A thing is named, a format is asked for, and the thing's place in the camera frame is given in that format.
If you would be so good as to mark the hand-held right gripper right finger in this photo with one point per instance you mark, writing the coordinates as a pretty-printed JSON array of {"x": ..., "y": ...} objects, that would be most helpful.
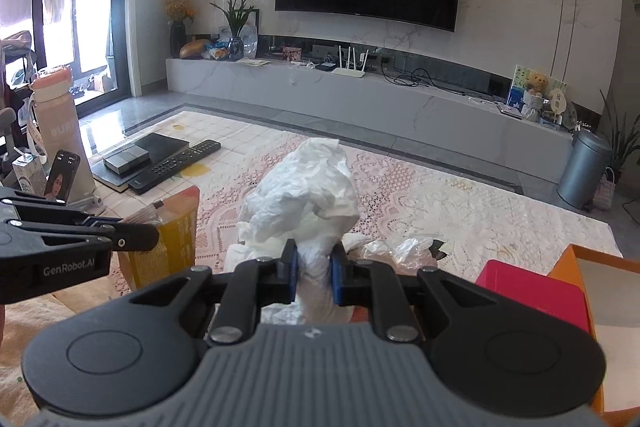
[{"x": 337, "y": 277}]

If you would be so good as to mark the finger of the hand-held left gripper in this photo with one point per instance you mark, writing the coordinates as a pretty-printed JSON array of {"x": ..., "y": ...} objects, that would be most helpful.
[
  {"x": 50, "y": 214},
  {"x": 137, "y": 237}
]

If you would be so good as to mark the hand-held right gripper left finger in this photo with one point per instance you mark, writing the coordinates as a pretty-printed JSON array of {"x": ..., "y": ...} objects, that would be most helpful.
[{"x": 292, "y": 274}]

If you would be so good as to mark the clear plastic bag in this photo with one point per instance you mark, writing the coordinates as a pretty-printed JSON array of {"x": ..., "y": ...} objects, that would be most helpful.
[{"x": 410, "y": 249}]

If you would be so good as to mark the white plastic bag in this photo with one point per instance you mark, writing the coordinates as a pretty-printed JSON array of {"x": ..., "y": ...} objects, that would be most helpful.
[{"x": 305, "y": 197}]

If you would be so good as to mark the orange cardboard box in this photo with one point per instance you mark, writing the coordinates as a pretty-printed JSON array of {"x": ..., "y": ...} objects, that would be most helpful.
[{"x": 570, "y": 267}]

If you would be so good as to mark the yellow paper bag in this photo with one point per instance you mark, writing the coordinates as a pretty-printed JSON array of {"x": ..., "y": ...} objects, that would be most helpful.
[{"x": 170, "y": 237}]

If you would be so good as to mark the black smartphone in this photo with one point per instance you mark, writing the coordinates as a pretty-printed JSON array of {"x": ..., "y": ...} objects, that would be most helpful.
[{"x": 62, "y": 177}]

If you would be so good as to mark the milk carton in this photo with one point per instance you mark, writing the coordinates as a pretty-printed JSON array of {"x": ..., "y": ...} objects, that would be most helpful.
[{"x": 30, "y": 174}]

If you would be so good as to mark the black remote control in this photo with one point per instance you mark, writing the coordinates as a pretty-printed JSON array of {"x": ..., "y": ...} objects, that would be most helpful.
[
  {"x": 187, "y": 157},
  {"x": 150, "y": 183}
]

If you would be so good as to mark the grey box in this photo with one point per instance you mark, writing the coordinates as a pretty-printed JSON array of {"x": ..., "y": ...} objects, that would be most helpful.
[{"x": 125, "y": 159}]

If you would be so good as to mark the pink white water bottle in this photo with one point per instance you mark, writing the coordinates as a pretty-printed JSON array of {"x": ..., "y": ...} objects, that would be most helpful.
[{"x": 55, "y": 122}]

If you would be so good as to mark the lace tablecloth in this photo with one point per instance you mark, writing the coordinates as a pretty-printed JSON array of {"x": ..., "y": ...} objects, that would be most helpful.
[{"x": 425, "y": 197}]

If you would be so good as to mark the white marble television cabinet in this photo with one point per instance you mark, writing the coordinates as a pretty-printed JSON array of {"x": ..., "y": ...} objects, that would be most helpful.
[{"x": 350, "y": 102}]

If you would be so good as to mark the pink red box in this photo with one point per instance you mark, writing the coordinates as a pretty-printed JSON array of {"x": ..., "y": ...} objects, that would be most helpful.
[{"x": 525, "y": 287}]

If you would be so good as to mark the brown oval ornament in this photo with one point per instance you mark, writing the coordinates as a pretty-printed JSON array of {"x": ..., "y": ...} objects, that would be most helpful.
[{"x": 194, "y": 49}]

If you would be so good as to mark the snack packets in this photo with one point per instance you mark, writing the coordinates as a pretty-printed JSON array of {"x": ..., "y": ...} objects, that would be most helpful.
[{"x": 216, "y": 52}]

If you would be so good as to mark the yellow flowers in dark vase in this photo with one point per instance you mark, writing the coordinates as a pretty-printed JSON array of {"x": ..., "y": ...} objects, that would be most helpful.
[{"x": 177, "y": 39}]

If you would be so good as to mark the white router with antennas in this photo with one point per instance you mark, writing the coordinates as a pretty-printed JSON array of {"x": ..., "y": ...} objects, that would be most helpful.
[{"x": 350, "y": 72}]

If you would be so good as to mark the small black set-top box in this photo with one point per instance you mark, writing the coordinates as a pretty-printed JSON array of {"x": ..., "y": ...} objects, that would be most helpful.
[{"x": 326, "y": 66}]

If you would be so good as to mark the green plant in blue vase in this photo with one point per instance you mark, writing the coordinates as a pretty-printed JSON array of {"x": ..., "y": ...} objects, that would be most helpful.
[{"x": 236, "y": 47}]

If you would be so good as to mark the black framed glass door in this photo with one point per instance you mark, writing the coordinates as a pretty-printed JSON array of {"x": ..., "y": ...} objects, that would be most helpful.
[{"x": 114, "y": 7}]

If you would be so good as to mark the pink card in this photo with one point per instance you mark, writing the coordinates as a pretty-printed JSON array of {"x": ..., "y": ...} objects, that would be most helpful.
[{"x": 292, "y": 54}]

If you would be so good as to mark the white printed bag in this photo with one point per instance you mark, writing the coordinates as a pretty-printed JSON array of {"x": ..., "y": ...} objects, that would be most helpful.
[{"x": 251, "y": 38}]

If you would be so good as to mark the printed picture board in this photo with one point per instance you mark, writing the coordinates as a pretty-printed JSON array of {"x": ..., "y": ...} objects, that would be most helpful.
[{"x": 517, "y": 92}]

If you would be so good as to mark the small teddy bear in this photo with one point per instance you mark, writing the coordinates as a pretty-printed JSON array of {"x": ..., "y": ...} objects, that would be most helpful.
[{"x": 534, "y": 99}]

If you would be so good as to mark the grey metal trash can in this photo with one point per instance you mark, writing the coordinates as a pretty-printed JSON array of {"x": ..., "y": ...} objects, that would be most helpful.
[{"x": 582, "y": 167}]

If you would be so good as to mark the woven handbag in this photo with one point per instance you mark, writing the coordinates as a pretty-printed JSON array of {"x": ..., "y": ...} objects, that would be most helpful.
[{"x": 604, "y": 192}]

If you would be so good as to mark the round wooden sign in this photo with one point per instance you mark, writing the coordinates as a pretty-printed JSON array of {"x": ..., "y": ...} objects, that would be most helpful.
[{"x": 557, "y": 103}]

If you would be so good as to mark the clear glass ornament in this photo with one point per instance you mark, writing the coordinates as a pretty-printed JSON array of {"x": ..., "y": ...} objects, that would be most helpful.
[{"x": 570, "y": 119}]

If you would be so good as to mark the green potted plant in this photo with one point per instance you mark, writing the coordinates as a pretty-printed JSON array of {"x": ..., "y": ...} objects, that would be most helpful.
[{"x": 625, "y": 142}]

